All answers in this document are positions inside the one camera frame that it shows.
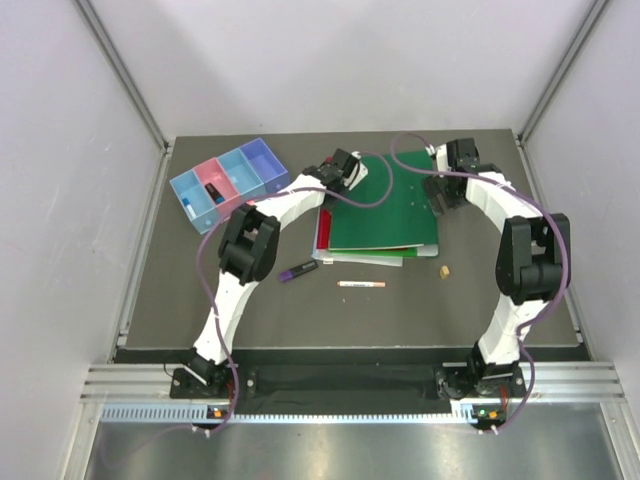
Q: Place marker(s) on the aluminium front rail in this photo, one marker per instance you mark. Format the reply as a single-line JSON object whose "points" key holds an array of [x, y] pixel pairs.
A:
{"points": [[340, 387]]}

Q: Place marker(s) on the purple drawer box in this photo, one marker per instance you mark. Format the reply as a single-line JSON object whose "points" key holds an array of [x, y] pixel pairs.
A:
{"points": [[271, 171]]}

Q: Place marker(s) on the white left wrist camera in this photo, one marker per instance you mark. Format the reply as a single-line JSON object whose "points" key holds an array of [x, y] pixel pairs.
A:
{"points": [[359, 172]]}

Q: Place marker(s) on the pink drawer box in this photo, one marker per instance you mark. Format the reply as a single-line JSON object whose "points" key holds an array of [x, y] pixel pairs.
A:
{"points": [[211, 171]]}

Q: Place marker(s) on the black purple highlighter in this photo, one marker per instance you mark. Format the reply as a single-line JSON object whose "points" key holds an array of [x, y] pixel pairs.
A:
{"points": [[297, 271]]}

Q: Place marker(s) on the aluminium frame post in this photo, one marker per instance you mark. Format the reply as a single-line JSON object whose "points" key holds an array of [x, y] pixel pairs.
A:
{"points": [[568, 58], [93, 21]]}

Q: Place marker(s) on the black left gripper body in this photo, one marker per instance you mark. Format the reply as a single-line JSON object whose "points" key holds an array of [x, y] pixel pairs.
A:
{"points": [[345, 183]]}

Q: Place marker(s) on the green spiral notebook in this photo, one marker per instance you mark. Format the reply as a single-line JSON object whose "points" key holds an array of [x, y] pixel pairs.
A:
{"points": [[327, 257]]}

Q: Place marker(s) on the black blue highlighter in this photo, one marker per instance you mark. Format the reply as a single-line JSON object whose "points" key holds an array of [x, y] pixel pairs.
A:
{"points": [[215, 195]]}

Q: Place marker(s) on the green ring binder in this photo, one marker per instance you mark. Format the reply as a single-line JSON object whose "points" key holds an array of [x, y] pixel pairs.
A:
{"points": [[404, 223]]}

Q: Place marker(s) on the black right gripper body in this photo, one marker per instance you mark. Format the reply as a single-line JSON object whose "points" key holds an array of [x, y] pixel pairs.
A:
{"points": [[439, 182]]}

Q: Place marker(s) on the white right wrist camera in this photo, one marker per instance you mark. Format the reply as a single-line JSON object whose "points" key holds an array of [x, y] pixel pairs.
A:
{"points": [[439, 157]]}

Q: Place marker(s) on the small brown eraser block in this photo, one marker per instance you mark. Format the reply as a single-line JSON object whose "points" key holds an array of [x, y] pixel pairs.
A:
{"points": [[444, 271]]}

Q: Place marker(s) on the aluminium frame post left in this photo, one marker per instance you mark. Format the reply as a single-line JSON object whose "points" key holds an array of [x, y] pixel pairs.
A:
{"points": [[93, 21]]}

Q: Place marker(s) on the aluminium frame post right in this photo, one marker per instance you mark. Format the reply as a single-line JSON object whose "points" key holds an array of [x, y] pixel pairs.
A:
{"points": [[568, 58]]}

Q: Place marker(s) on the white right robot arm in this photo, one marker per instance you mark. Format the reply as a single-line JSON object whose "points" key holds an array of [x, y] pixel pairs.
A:
{"points": [[529, 268]]}

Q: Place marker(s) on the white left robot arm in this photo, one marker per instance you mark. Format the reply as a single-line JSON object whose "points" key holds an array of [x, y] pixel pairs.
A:
{"points": [[248, 250]]}

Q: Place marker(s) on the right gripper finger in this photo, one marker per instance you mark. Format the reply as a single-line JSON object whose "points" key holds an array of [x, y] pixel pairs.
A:
{"points": [[453, 197], [432, 191]]}

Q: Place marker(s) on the orange white marker pen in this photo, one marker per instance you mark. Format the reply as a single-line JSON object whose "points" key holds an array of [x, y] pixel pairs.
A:
{"points": [[361, 284]]}

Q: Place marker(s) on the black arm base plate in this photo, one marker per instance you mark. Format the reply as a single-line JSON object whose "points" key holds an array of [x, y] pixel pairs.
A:
{"points": [[441, 358]]}

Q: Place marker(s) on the red clip folder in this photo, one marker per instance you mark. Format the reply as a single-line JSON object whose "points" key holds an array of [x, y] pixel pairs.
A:
{"points": [[323, 230]]}

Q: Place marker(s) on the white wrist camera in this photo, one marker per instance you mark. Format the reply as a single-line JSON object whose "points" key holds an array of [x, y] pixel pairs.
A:
{"points": [[439, 157], [359, 172]]}

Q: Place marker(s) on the grey slotted cable duct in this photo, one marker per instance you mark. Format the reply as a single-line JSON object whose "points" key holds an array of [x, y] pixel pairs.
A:
{"points": [[209, 415]]}

